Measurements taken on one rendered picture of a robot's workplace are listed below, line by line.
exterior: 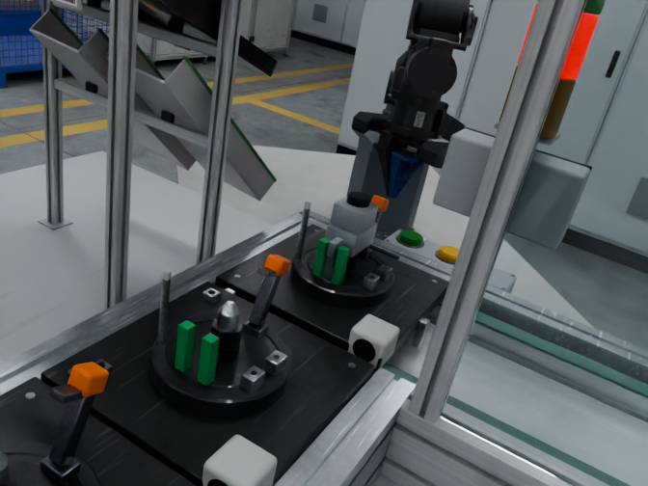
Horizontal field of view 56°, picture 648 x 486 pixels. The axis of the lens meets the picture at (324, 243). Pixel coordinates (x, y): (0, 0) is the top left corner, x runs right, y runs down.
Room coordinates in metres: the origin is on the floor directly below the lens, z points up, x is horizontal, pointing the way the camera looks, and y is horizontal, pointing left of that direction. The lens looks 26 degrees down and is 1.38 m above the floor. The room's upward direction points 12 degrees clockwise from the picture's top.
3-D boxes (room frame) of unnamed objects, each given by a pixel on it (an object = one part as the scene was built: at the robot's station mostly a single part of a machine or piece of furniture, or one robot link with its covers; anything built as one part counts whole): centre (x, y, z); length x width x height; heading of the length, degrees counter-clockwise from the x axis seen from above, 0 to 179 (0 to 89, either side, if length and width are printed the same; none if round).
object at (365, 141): (1.16, -0.10, 0.96); 0.15 x 0.15 x 0.20; 18
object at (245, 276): (0.72, -0.03, 0.96); 0.24 x 0.24 x 0.02; 65
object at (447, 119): (0.87, -0.12, 1.17); 0.07 x 0.07 x 0.06; 42
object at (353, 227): (0.71, -0.03, 1.06); 0.08 x 0.04 x 0.07; 155
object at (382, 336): (0.59, -0.08, 0.97); 0.05 x 0.05 x 0.04; 65
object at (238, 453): (0.49, 0.08, 1.01); 0.24 x 0.24 x 0.13; 65
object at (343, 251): (0.68, -0.03, 1.01); 0.01 x 0.01 x 0.05; 65
